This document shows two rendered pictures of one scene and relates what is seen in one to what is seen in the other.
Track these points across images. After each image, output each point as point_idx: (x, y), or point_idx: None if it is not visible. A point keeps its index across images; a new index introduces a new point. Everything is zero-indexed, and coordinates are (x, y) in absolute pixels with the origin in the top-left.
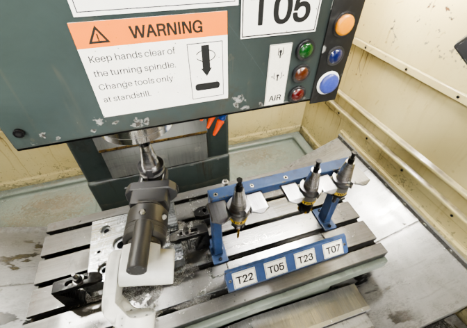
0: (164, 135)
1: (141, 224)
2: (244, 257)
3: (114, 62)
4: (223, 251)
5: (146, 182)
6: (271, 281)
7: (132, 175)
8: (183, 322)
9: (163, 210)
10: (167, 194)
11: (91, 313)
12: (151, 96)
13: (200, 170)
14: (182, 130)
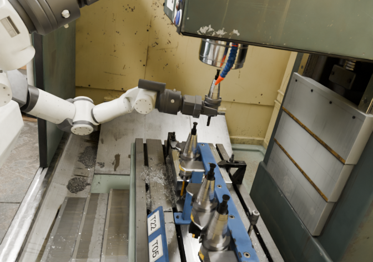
0: (303, 165)
1: (162, 82)
2: (176, 236)
3: None
4: (185, 221)
5: (200, 99)
6: (146, 251)
7: (275, 182)
8: (136, 191)
9: (176, 100)
10: (190, 104)
11: (158, 157)
12: (169, 0)
13: (302, 243)
14: (313, 176)
